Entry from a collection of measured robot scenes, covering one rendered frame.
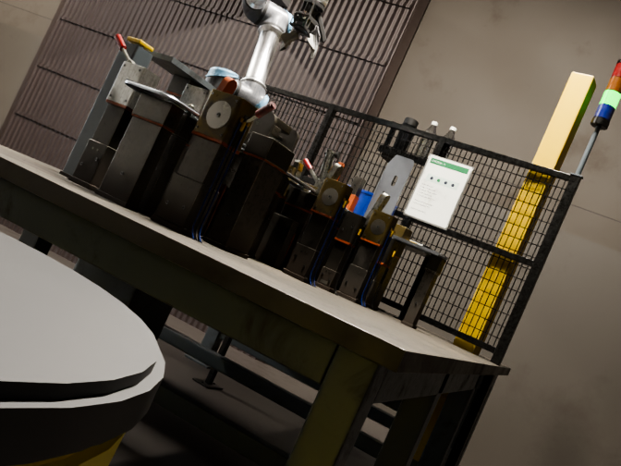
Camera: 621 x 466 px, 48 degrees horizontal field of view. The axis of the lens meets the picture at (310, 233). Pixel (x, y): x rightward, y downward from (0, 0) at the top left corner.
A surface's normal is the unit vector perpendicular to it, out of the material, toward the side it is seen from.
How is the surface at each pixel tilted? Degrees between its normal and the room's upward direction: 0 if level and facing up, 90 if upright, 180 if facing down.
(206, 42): 90
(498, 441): 90
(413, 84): 90
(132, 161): 90
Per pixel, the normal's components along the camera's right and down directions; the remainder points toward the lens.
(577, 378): -0.33, -0.19
